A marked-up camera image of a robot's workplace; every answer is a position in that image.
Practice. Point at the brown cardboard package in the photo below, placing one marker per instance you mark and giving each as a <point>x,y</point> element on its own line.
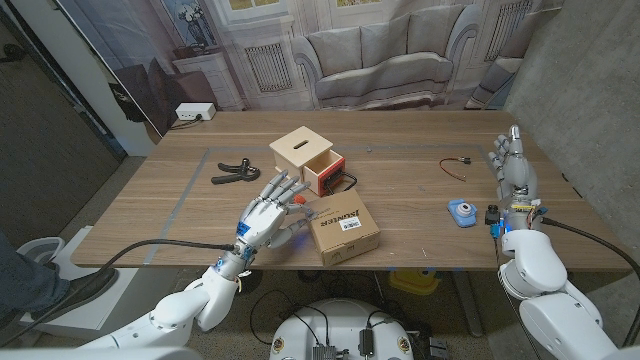
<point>345,240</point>

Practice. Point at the printed living room backdrop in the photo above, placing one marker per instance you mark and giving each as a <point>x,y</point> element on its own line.
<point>380,60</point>

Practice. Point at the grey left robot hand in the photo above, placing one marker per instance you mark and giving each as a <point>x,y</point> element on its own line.
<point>265,220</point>

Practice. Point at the grey box on floor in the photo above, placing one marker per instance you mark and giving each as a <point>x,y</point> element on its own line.
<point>438,348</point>

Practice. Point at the person in jeans dark shoe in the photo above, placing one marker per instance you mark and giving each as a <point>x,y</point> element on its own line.
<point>30,290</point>

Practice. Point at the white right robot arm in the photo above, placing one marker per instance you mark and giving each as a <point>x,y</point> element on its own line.
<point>535,265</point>

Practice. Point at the blue toy camera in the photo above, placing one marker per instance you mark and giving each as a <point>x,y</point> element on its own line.
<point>462,214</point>

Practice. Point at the black pliers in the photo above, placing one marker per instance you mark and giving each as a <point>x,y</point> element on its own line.
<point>240,174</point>

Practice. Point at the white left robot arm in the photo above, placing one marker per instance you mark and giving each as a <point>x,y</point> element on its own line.
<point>180,312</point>

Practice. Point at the small red toy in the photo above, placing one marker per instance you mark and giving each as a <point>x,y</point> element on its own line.
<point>300,199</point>

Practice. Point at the white robot torso edge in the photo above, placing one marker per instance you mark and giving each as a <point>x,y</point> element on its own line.
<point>100,354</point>

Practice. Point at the black module on base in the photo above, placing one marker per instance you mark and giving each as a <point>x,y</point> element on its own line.
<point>366,342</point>

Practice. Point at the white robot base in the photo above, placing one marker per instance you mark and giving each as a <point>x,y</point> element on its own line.
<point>340,320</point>

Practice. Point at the white power strip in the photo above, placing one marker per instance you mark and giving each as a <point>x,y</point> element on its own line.
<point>195,111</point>

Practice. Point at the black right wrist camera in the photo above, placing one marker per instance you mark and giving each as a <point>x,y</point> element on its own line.
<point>492,214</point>

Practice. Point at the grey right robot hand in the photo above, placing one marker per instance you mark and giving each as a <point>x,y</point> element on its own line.
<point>517,172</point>

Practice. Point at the wooden box with slot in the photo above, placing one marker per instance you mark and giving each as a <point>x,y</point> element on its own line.
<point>287,152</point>

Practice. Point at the yellow object under table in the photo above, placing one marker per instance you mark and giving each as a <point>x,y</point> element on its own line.
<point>412,282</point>

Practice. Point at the wooden drawer red front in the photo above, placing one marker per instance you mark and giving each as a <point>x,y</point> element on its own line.
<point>327,167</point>

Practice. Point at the grey table leg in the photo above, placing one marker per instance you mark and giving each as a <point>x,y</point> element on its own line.
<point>467,305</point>

